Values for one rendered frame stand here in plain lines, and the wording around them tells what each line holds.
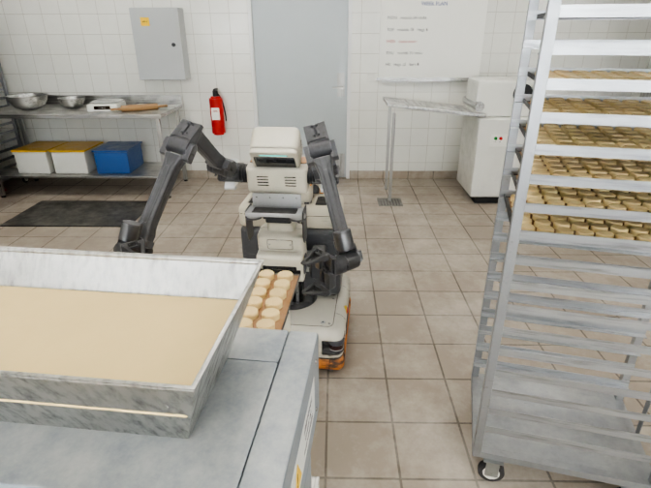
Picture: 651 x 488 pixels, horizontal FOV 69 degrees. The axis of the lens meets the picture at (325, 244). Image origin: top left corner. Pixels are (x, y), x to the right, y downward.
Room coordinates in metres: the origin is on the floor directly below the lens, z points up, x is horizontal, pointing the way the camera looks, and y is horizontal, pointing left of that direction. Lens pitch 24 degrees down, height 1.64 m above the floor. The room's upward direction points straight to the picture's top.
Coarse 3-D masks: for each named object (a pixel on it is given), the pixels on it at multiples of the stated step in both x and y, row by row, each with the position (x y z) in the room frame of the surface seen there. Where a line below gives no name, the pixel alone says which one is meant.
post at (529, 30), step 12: (528, 24) 1.78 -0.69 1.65; (528, 36) 1.78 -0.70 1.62; (528, 60) 1.78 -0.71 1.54; (516, 84) 1.79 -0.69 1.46; (516, 108) 1.78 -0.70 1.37; (516, 132) 1.78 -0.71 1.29; (504, 180) 1.78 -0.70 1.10; (504, 204) 1.78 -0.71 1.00; (492, 240) 1.79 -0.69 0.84; (492, 264) 1.78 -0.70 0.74; (492, 288) 1.78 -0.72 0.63; (480, 336) 1.78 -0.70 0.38
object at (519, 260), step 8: (520, 264) 1.37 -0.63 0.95; (528, 264) 1.36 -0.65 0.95; (536, 264) 1.35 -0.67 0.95; (544, 264) 1.35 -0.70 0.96; (552, 264) 1.34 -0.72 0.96; (560, 264) 1.34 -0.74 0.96; (568, 264) 1.33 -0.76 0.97; (576, 264) 1.32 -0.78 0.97; (584, 264) 1.32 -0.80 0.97; (592, 264) 1.31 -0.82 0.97; (600, 264) 1.31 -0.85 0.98; (592, 272) 1.31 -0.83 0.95; (600, 272) 1.31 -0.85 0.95; (608, 272) 1.30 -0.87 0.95; (616, 272) 1.29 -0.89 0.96; (624, 272) 1.29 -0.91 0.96; (632, 272) 1.28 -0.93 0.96; (640, 272) 1.28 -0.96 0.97; (648, 272) 1.27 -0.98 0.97
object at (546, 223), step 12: (528, 216) 1.52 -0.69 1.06; (540, 216) 1.50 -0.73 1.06; (552, 216) 1.50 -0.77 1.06; (564, 216) 1.50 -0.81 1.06; (528, 228) 1.40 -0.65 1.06; (540, 228) 1.40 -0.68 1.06; (552, 228) 1.40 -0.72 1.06; (564, 228) 1.40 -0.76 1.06; (576, 228) 1.42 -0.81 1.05; (588, 228) 1.45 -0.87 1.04; (600, 228) 1.40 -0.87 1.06; (612, 228) 1.40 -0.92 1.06; (624, 228) 1.40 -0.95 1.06; (636, 228) 1.40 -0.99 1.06; (648, 228) 1.42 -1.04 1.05; (648, 240) 1.30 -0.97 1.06
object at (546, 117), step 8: (544, 112) 1.37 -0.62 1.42; (552, 112) 1.36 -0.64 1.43; (560, 112) 1.36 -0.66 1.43; (544, 120) 1.37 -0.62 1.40; (552, 120) 1.36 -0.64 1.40; (560, 120) 1.36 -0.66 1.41; (568, 120) 1.35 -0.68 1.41; (576, 120) 1.35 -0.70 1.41; (584, 120) 1.34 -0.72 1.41; (592, 120) 1.34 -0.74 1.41; (600, 120) 1.33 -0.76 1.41; (608, 120) 1.33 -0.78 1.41; (616, 120) 1.32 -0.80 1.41; (624, 120) 1.32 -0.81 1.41; (632, 120) 1.31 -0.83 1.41; (640, 120) 1.31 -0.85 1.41; (648, 120) 1.30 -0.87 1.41
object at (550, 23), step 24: (552, 0) 1.35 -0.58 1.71; (552, 24) 1.35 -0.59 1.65; (552, 48) 1.34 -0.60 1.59; (528, 120) 1.36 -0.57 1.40; (528, 144) 1.35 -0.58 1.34; (528, 168) 1.35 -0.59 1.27; (504, 264) 1.36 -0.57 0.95; (504, 288) 1.35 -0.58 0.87; (504, 312) 1.34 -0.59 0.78; (480, 408) 1.35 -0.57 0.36; (480, 432) 1.35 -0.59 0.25
